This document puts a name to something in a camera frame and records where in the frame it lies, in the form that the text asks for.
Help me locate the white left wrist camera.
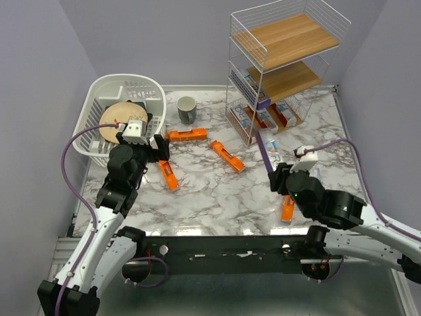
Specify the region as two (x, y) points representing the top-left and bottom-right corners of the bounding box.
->
(122, 120), (147, 145)

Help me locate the beige painted plate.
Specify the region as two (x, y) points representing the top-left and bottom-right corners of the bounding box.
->
(99, 101), (149, 144)

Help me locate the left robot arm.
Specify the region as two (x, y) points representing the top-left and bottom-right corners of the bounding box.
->
(37, 120), (170, 315)

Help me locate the white plastic dish basket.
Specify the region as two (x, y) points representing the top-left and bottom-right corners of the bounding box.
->
(72, 74), (167, 167)

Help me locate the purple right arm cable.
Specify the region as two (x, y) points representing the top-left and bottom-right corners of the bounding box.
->
(304, 138), (421, 244)

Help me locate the orange toothpaste box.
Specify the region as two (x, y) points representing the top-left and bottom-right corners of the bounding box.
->
(210, 140), (245, 173)
(159, 161), (179, 191)
(166, 128), (207, 142)
(281, 196), (295, 223)

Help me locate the purple silver toothpaste box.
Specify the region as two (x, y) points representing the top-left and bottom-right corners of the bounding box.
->
(310, 167), (321, 180)
(230, 68), (272, 110)
(255, 128), (284, 172)

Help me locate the white wire wooden shelf rack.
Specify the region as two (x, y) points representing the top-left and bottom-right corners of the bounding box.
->
(225, 1), (351, 132)

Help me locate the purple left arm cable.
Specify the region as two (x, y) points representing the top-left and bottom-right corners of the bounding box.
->
(54, 123), (128, 316)

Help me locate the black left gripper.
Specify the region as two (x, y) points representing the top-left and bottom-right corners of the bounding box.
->
(116, 132), (169, 187)

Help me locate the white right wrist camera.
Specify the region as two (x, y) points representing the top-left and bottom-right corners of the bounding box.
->
(290, 145), (318, 173)

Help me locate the dark green ceramic mug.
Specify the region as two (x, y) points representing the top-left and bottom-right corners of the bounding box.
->
(177, 96), (197, 124)

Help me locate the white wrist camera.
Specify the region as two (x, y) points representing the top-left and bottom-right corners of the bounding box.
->
(122, 120), (147, 145)
(290, 145), (318, 173)

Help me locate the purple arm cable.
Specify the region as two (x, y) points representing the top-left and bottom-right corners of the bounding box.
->
(304, 138), (421, 244)
(54, 123), (128, 316)

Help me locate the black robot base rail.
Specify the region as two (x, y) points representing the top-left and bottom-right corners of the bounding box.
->
(108, 225), (343, 276)

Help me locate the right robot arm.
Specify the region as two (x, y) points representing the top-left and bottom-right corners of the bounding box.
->
(267, 163), (420, 283)

